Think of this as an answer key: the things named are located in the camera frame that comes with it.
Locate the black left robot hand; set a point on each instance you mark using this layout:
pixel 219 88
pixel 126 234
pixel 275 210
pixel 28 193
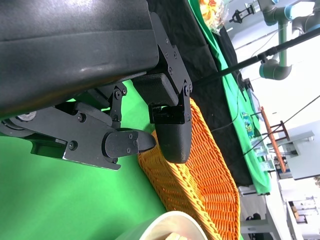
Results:
pixel 75 50

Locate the pale green bowl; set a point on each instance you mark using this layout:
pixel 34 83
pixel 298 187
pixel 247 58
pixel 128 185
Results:
pixel 160 225

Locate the black industrial arm gripper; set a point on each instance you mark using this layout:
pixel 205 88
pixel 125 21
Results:
pixel 237 16

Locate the grey industrial robot arm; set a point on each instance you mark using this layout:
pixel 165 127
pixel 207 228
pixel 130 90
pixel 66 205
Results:
pixel 283 32

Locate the orange wicker basket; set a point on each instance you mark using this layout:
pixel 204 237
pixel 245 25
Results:
pixel 212 187

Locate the clear bag of snacks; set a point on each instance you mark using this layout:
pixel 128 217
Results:
pixel 212 12

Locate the green tablecloth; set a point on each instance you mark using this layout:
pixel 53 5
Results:
pixel 260 180
pixel 62 200

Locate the blue green printed packet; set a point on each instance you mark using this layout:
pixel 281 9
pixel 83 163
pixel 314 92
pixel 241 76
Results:
pixel 247 122

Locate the black boom pole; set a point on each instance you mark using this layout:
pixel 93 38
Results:
pixel 275 49

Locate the wooden stand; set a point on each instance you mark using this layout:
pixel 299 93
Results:
pixel 273 140

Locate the grey cabinet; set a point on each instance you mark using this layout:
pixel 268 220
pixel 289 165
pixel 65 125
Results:
pixel 305 155

